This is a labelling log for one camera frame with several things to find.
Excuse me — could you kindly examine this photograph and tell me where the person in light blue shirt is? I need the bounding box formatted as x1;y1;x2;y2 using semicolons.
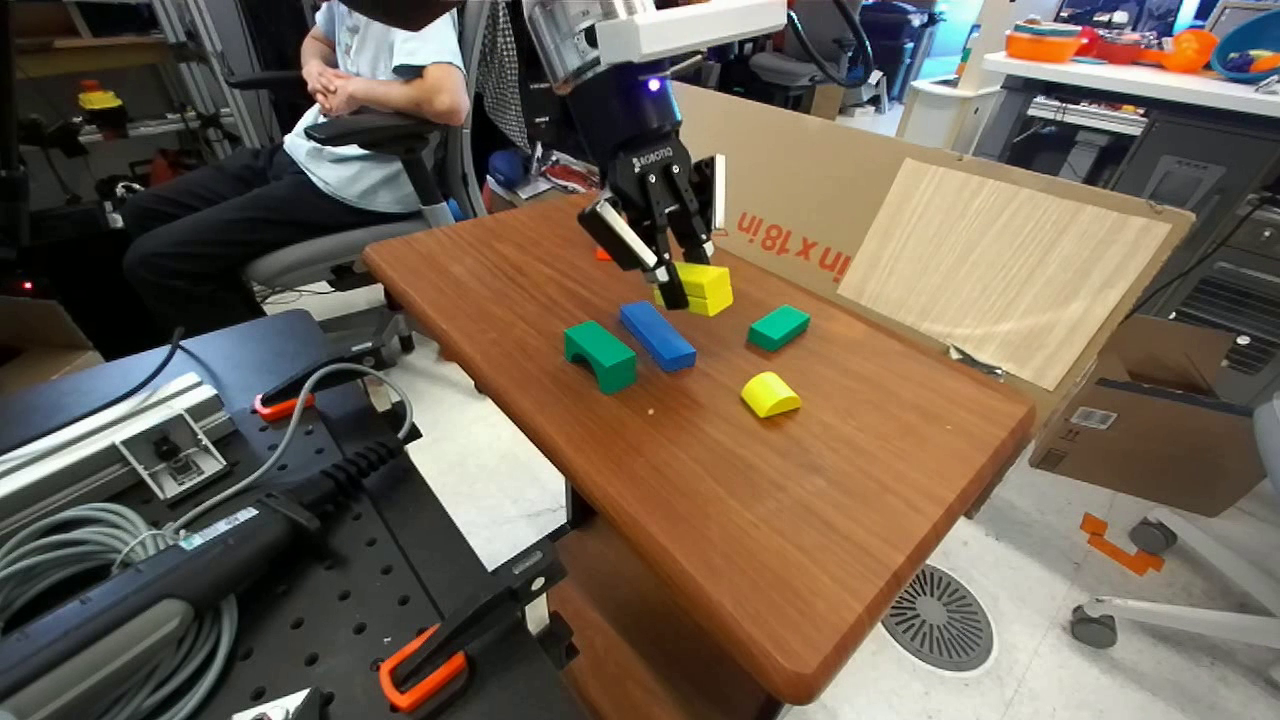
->
117;0;478;340

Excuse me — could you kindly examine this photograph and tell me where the orange tray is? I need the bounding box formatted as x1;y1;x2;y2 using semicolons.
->
1003;27;1087;66

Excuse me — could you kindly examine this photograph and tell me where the black clamp orange handle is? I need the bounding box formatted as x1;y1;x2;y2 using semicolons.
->
378;538;582;714
248;359;411;427

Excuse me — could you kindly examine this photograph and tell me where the grey black office chair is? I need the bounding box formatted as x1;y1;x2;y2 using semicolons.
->
241;109;487;368

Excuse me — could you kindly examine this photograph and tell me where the black perforated robot table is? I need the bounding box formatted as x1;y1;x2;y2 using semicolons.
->
0;310;595;720

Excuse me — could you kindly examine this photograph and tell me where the brown cardboard box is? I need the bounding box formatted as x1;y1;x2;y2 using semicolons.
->
1033;310;1273;518

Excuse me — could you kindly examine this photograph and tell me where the black corrugated hose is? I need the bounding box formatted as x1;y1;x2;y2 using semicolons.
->
0;436;421;670

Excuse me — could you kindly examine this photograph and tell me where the green arch block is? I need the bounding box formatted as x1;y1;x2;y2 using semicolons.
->
560;314;645;401

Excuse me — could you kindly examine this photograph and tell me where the white workbench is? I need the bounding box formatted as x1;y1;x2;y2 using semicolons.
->
981;48;1280;182

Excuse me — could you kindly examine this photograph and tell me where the round floor drain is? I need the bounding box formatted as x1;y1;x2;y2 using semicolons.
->
882;561;999;674

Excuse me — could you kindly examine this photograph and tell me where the brown cardboard panel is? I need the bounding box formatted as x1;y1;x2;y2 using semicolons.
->
674;78;1202;433

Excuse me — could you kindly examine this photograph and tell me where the light wood panel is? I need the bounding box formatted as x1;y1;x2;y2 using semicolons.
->
837;155;1175;392

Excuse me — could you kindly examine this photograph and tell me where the yellow rectangular block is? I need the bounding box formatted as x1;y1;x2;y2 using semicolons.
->
674;258;739;319

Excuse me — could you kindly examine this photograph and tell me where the grey cable bundle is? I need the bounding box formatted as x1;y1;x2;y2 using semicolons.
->
0;500;248;720

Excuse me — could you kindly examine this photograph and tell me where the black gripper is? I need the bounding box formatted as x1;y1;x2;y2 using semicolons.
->
574;61;734;310

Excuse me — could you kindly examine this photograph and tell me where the blue bowl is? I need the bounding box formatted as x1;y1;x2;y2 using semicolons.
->
1214;7;1280;85

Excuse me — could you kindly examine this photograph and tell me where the blue rectangular block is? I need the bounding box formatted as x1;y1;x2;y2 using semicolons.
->
617;298;702;377

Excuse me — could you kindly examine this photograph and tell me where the aluminium rail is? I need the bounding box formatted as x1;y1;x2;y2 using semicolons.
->
0;368;241;508

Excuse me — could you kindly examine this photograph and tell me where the wooden table base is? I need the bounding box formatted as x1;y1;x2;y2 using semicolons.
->
548;517;783;720

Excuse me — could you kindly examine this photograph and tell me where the small yellow rounded block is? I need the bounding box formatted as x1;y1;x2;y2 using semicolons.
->
738;368;806;424

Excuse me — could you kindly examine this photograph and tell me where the green rectangular block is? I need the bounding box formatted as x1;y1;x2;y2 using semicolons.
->
744;298;815;357

